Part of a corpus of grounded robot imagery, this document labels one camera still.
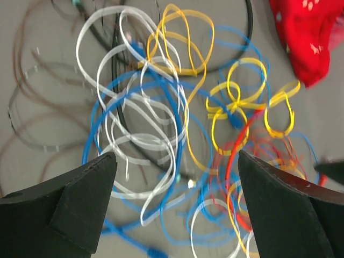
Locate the yellow cable bundle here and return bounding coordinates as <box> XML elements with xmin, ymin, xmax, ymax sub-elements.
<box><xmin>138</xmin><ymin>4</ymin><xmax>301</xmax><ymax>256</ymax></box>

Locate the red printed pillow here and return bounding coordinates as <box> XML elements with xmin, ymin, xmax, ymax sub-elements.
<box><xmin>269</xmin><ymin>0</ymin><xmax>343</xmax><ymax>88</ymax></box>

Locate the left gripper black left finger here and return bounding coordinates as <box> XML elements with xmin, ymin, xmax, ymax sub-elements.
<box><xmin>1</xmin><ymin>152</ymin><xmax>117</xmax><ymax>257</ymax></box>

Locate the white coiled cable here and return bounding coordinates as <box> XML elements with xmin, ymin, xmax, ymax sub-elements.
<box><xmin>76</xmin><ymin>5</ymin><xmax>189</xmax><ymax>226</ymax></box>
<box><xmin>190</xmin><ymin>180</ymin><xmax>256</xmax><ymax>258</ymax></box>

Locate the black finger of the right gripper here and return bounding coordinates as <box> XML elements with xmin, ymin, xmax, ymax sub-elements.
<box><xmin>314</xmin><ymin>161</ymin><xmax>343</xmax><ymax>185</ymax></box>

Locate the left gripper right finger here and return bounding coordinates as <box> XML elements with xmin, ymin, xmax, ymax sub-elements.
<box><xmin>238</xmin><ymin>150</ymin><xmax>343</xmax><ymax>257</ymax></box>

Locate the black cable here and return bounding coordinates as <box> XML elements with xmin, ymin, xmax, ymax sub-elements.
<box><xmin>51</xmin><ymin>0</ymin><xmax>254</xmax><ymax>178</ymax></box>

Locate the brown thin cable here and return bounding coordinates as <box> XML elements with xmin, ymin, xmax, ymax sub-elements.
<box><xmin>0</xmin><ymin>0</ymin><xmax>113</xmax><ymax>194</ymax></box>

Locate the blue ethernet cable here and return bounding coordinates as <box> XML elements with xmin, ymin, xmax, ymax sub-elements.
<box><xmin>82</xmin><ymin>25</ymin><xmax>320</xmax><ymax>258</ymax></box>

